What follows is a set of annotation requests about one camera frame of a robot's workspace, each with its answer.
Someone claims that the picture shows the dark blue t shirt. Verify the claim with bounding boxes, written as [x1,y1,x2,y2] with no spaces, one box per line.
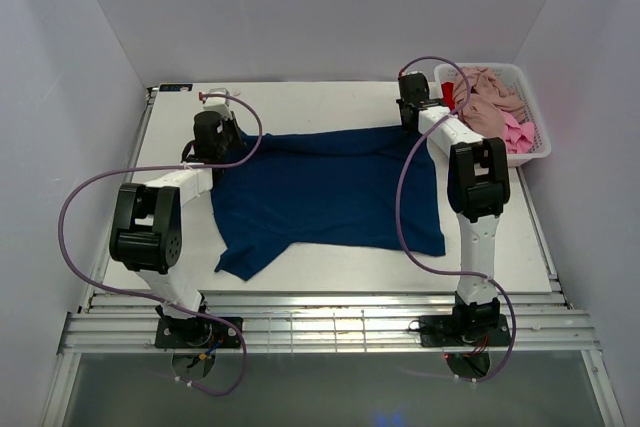
[211,126,446,280]

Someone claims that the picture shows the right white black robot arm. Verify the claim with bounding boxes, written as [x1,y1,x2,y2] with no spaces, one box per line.
[397,72,511,349]

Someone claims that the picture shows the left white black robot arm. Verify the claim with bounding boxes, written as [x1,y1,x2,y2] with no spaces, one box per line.
[109,108,245,347]

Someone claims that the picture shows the red t shirt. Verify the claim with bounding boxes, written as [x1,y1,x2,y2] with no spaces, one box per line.
[441,82,456,111]

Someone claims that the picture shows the beige pink t shirt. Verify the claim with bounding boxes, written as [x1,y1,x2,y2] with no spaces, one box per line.
[458,67,526,138]

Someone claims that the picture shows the blue white label sticker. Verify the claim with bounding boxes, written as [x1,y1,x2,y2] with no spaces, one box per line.
[158,83,193,92]

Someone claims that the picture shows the bright pink t shirt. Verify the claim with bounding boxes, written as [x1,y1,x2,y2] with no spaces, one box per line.
[501,112,536,155]

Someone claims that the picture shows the white perforated plastic basket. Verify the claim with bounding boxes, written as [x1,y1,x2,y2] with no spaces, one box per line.
[434,63,551,168]

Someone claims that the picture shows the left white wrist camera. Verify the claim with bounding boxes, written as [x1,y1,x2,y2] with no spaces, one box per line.
[199,88,233,120]

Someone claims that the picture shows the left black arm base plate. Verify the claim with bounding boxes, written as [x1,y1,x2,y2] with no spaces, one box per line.
[154,316,241,350]

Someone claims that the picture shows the aluminium frame rails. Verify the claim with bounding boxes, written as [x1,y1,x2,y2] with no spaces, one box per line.
[59,291,600,354]

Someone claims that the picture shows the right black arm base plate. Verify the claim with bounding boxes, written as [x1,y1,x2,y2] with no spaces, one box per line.
[417,315,511,347]

